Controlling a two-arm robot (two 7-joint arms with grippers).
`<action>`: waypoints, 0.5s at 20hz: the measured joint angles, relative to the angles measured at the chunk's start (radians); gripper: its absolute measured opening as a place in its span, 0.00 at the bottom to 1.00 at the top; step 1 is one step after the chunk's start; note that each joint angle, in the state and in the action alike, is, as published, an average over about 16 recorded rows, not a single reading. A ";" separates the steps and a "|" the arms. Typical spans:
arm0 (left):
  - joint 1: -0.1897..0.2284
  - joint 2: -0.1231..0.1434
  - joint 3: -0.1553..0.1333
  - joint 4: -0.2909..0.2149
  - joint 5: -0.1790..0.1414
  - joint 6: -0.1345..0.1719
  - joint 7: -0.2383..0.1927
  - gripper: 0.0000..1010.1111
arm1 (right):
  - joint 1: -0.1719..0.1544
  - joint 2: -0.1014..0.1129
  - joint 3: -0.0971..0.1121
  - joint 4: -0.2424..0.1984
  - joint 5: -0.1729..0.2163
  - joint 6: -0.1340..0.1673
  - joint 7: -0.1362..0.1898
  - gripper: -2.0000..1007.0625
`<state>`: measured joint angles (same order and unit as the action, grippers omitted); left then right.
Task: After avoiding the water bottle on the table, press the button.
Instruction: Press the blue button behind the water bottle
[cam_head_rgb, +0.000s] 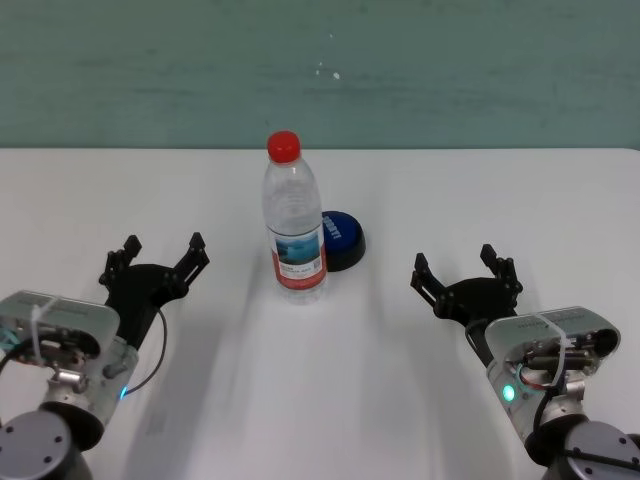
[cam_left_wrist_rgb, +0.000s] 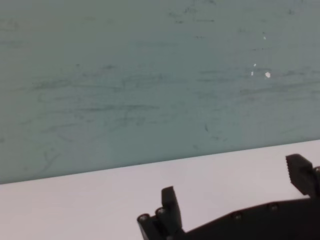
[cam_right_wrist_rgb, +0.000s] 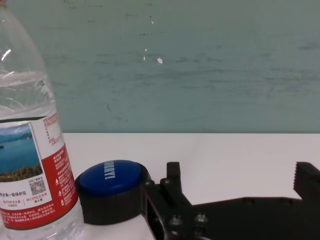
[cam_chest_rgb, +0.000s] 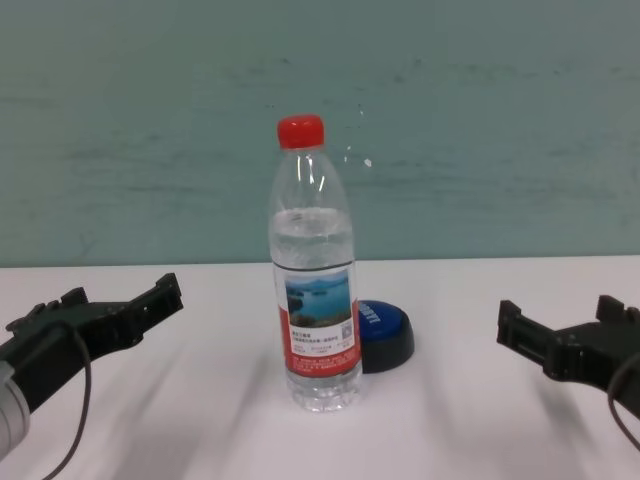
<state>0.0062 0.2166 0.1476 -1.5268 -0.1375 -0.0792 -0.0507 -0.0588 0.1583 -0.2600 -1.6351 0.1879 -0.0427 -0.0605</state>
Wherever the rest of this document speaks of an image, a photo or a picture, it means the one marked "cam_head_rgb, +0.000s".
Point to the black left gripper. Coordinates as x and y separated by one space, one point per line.
142 292

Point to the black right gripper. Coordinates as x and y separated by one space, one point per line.
475 300

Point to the blue push button black base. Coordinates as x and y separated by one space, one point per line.
345 240

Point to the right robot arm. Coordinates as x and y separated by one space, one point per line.
575 440

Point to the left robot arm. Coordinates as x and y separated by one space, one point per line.
60 430

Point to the clear water bottle red cap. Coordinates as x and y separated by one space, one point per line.
295 250

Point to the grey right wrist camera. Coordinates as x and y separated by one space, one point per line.
550 330

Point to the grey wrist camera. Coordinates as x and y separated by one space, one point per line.
550 330
70 320

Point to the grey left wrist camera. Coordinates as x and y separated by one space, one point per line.
70 320

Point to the white zip tie right camera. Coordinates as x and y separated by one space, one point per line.
559 345

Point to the white zip tie camera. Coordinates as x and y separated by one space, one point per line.
559 345
37 325

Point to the white zip tie left camera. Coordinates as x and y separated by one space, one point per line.
37 325

